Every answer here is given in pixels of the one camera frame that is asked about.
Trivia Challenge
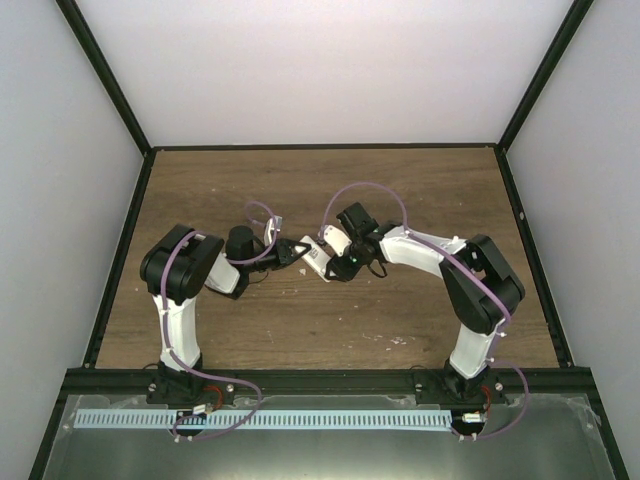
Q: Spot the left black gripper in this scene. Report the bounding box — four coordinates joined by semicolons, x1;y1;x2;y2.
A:
243;239;310;274

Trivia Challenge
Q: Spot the white remote control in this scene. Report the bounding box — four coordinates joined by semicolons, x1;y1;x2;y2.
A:
300;235;331;283

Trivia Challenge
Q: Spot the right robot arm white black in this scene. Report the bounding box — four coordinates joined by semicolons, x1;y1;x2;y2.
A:
318;202;526;403

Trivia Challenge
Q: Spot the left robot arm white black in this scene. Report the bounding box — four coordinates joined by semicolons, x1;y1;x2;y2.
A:
140;224;311;404

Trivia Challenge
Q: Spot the metal front plate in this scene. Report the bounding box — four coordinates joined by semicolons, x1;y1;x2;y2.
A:
43;394;614;479

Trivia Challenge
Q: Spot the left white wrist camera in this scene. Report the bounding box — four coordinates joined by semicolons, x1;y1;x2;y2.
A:
263;215;282;247

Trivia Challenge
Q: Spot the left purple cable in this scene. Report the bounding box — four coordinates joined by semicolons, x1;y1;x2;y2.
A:
160;200;263;443

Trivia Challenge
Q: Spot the purple cable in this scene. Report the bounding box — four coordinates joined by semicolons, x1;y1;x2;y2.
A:
160;200;263;443
322;181;531;443

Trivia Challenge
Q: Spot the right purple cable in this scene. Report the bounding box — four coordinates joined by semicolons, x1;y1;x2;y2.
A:
322;181;531;443

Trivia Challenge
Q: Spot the light blue slotted cable duct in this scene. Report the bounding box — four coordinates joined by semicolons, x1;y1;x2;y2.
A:
73;409;452;432

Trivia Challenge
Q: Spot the black aluminium frame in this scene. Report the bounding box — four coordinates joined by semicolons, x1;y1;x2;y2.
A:
27;0;631;480

